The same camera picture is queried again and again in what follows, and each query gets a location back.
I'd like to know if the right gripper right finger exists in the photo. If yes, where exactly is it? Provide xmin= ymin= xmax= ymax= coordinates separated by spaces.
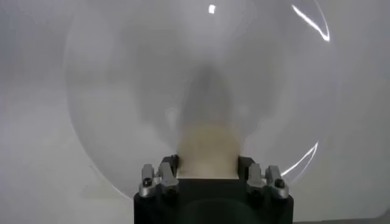
xmin=237 ymin=155 xmax=289 ymax=200

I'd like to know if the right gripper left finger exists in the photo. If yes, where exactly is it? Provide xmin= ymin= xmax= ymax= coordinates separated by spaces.
xmin=138 ymin=154 xmax=180 ymax=198

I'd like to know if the white steamed baozi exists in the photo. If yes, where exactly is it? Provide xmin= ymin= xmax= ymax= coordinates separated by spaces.
xmin=176 ymin=123 xmax=243 ymax=180

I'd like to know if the white round plate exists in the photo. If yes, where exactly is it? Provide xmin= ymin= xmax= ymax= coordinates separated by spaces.
xmin=64 ymin=0 xmax=335 ymax=200

